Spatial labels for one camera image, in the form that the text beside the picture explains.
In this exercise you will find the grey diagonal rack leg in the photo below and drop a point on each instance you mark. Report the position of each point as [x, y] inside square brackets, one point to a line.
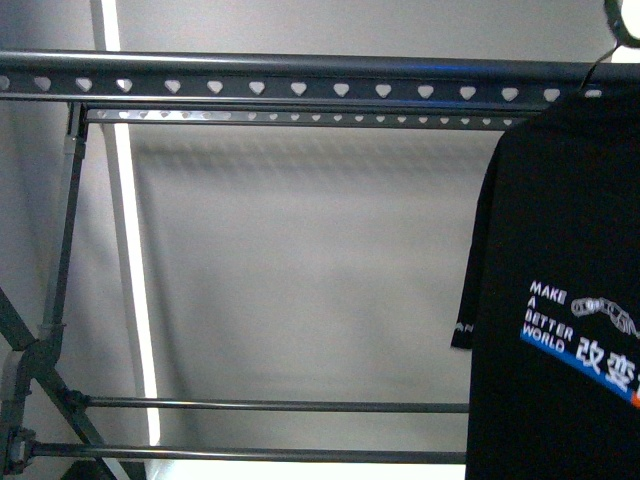
[28, 360]

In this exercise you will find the grey upright rack post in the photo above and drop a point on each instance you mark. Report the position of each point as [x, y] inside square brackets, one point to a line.
[74, 153]

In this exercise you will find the upper grey horizontal rod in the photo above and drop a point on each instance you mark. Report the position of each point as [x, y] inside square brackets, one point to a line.
[85, 401]

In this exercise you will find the black printed hanging t-shirt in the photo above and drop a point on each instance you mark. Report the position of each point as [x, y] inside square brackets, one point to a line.
[550, 302]

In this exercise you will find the rear perforated hanging rail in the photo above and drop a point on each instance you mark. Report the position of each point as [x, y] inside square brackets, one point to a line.
[447, 121]

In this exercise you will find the perforated hanging rail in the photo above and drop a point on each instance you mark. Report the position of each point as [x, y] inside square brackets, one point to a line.
[447, 121]
[305, 81]

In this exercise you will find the grey horizontal rod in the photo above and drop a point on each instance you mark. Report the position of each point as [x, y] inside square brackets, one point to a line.
[85, 401]
[67, 450]

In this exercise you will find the lower grey horizontal rod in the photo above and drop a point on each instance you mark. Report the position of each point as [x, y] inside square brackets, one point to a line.
[67, 450]

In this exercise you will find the front perforated hanging rail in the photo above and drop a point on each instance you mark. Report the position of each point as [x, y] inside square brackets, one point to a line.
[305, 81]

